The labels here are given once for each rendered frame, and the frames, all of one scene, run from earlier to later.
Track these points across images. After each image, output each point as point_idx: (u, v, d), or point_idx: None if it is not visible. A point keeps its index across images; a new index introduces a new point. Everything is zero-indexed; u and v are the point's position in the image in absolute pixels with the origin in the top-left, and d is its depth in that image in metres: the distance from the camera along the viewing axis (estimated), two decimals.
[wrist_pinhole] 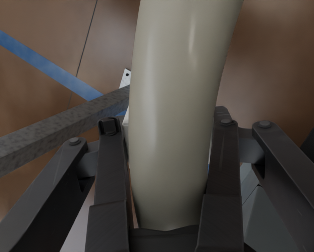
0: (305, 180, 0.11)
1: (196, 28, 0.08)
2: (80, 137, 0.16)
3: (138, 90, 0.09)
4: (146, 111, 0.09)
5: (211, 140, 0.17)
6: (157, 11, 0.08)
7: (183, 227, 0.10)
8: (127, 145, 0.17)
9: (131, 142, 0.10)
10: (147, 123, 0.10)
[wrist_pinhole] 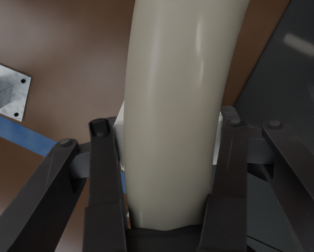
0: None
1: (197, 38, 0.07)
2: (71, 139, 0.16)
3: (133, 107, 0.09)
4: (142, 130, 0.09)
5: (220, 140, 0.16)
6: (152, 20, 0.07)
7: (183, 227, 0.10)
8: (118, 146, 0.17)
9: (127, 163, 0.10)
10: (144, 143, 0.09)
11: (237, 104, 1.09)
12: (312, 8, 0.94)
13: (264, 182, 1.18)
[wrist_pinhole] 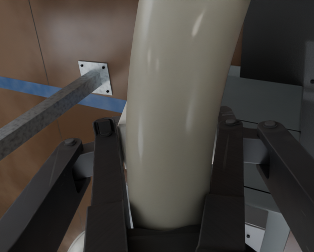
0: (310, 180, 0.11)
1: None
2: (75, 138, 0.16)
3: None
4: None
5: (216, 140, 0.17)
6: None
7: (183, 227, 0.10)
8: (122, 146, 0.17)
9: None
10: None
11: (244, 28, 1.31)
12: None
13: (295, 86, 1.34)
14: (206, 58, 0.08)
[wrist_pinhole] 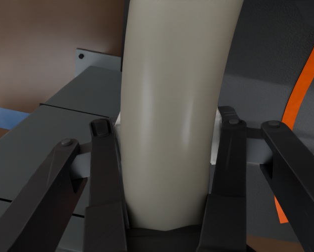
0: (313, 181, 0.11)
1: None
2: (72, 139, 0.16)
3: None
4: None
5: (219, 140, 0.17)
6: None
7: (183, 227, 0.10)
8: (119, 146, 0.17)
9: None
10: None
11: (126, 5, 1.00)
12: None
13: None
14: (206, 30, 0.07)
